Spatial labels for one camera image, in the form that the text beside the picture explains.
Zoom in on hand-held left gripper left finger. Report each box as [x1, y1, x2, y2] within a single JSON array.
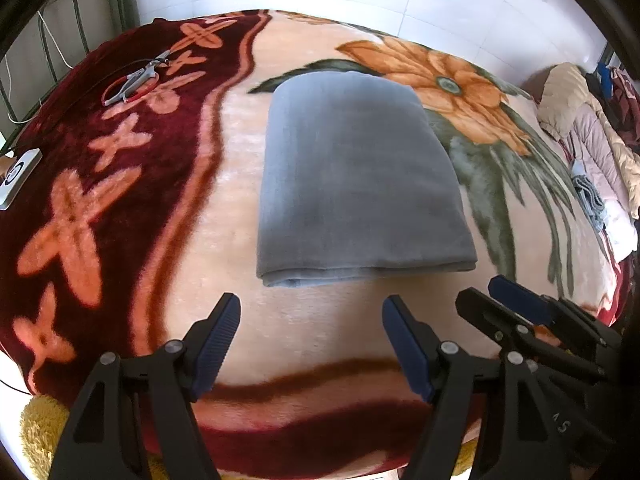
[[47, 292, 242, 480]]

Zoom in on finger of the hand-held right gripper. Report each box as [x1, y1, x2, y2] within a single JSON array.
[[455, 287, 608, 386], [488, 275, 623, 351]]

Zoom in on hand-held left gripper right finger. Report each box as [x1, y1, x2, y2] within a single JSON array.
[[381, 294, 571, 480]]

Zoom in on grey pants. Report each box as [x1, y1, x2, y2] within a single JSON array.
[[256, 71, 478, 288]]

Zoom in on white cloth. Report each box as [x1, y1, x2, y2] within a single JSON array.
[[600, 200, 640, 261]]

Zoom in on small grey knitted cloth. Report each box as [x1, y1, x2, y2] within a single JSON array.
[[570, 160, 608, 233]]

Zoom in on pink padded jacket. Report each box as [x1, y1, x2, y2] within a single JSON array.
[[555, 105, 640, 221]]

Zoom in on floral fleece blanket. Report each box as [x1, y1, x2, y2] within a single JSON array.
[[0, 8, 631, 480]]

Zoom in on beige padded jacket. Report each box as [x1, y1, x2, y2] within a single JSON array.
[[537, 62, 640, 216]]

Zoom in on dark brown cloth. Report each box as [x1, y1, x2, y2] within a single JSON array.
[[520, 69, 551, 103]]

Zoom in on dark clothing pile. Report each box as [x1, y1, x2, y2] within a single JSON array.
[[585, 60, 640, 146]]

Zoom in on white remote control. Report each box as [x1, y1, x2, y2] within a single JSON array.
[[0, 147, 43, 212]]

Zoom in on grey scissors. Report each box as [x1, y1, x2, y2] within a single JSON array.
[[102, 50, 173, 107]]

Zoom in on red cable ring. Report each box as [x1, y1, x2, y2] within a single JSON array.
[[101, 66, 162, 107]]

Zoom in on white cable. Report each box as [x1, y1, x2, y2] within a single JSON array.
[[0, 7, 73, 126]]

